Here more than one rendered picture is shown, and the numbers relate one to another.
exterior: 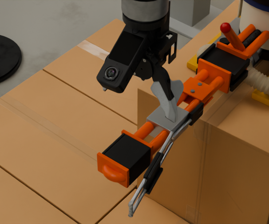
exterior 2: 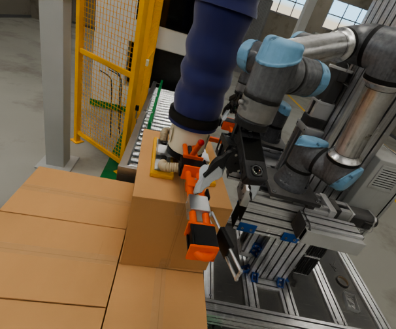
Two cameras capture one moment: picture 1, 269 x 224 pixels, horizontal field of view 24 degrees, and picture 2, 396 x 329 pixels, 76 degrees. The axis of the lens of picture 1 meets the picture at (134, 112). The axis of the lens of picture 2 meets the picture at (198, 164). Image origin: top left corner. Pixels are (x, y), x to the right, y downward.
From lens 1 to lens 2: 87 cm
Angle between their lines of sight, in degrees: 43
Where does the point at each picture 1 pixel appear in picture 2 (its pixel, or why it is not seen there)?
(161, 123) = (201, 208)
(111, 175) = (208, 256)
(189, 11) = (61, 159)
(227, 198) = not seen: hidden behind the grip
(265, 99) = not seen: hidden behind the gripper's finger
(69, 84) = (29, 215)
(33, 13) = not seen: outside the picture
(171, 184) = (150, 250)
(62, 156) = (54, 265)
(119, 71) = (262, 167)
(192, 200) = (166, 254)
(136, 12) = (268, 117)
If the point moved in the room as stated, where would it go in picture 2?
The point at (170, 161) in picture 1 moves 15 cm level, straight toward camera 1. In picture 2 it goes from (152, 235) to (172, 264)
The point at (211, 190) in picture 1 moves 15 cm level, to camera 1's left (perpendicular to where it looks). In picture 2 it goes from (181, 243) to (152, 258)
